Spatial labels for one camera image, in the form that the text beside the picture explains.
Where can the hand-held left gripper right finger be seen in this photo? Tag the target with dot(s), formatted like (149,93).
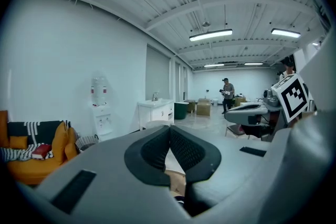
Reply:
(236,165)

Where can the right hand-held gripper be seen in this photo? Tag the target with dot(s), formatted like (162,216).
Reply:
(294,97)

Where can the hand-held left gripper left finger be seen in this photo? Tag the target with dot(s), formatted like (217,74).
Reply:
(113,165)

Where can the small cardboard box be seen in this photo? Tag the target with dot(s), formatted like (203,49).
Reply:
(240,101)
(191,106)

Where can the white bucket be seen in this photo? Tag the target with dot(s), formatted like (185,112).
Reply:
(215,102)

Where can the striped fabric basket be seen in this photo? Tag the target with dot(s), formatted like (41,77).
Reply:
(86,142)

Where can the large cardboard box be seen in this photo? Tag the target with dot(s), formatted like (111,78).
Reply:
(203,107)

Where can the large orange cushion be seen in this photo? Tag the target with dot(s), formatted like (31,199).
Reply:
(71,147)
(60,143)

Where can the white water dispenser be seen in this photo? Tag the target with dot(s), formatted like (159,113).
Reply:
(103,120)

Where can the long ceiling light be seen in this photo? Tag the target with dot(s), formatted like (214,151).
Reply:
(210,35)
(285,33)
(214,65)
(253,63)

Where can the dark green bin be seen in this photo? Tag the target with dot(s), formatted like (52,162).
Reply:
(181,110)

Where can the white sink cabinet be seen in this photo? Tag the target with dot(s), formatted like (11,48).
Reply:
(155,112)

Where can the red book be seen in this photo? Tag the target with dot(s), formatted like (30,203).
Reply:
(41,151)

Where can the clear water bottle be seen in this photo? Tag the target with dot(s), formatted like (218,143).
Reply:
(98,90)

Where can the orange sofa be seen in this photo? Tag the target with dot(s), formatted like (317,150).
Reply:
(34,169)

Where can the chrome faucet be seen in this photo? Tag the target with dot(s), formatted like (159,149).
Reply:
(155,97)

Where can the black white patterned throw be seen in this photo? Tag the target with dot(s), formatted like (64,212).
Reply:
(39,131)

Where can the grey window blind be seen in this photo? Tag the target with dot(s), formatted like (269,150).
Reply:
(157,73)

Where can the small orange cushion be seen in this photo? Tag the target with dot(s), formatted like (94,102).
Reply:
(18,142)

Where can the striped blanket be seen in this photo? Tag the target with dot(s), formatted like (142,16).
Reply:
(15,153)

